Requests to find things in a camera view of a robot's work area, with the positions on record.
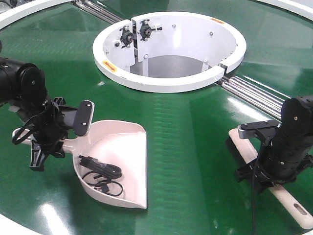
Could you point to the black bearing mount left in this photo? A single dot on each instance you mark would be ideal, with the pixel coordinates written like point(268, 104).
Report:
point(127, 36)

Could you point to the steel rollers top seam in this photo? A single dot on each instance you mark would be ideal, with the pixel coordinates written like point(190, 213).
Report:
point(97, 10)

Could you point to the orange warning sticker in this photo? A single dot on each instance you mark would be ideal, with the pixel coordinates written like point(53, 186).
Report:
point(110, 66)
point(217, 20)

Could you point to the white central conveyor ring housing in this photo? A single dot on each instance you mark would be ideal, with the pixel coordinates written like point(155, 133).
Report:
point(191, 52)

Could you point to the white outer rim top right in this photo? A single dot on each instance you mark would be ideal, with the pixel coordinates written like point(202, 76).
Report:
point(303, 8)

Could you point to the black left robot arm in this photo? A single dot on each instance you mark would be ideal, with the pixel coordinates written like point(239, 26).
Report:
point(22, 86)

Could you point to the orange warning sticker rear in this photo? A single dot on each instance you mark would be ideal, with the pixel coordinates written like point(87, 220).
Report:
point(217, 20)

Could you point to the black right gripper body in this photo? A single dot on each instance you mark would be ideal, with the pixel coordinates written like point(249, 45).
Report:
point(262, 179)

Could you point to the steel rollers seam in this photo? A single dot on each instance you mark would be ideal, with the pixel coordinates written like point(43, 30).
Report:
point(97, 10)
point(261, 96)

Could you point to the pink plastic dustpan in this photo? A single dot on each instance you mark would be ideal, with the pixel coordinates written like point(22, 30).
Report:
point(119, 143)

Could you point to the white outer rim top left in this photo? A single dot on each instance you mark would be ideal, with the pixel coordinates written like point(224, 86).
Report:
point(19, 12)

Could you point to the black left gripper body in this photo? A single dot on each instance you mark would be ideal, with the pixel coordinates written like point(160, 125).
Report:
point(51, 128)

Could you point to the orange warning sticker front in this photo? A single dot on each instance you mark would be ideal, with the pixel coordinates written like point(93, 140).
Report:
point(110, 66)

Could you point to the steel rollers right seam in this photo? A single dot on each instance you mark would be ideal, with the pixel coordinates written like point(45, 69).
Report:
point(261, 96)

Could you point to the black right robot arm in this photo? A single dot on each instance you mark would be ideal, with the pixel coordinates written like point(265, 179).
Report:
point(285, 145)

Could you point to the black bearing mount right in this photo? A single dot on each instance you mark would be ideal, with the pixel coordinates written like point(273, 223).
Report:
point(146, 30)

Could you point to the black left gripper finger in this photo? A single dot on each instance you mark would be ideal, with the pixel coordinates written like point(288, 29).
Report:
point(39, 154)
point(83, 118)

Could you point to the white rim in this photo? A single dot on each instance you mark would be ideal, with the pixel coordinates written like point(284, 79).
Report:
point(303, 8)
point(19, 12)

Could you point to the black bearing mount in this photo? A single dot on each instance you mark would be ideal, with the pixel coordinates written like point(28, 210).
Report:
point(146, 30)
point(127, 36)

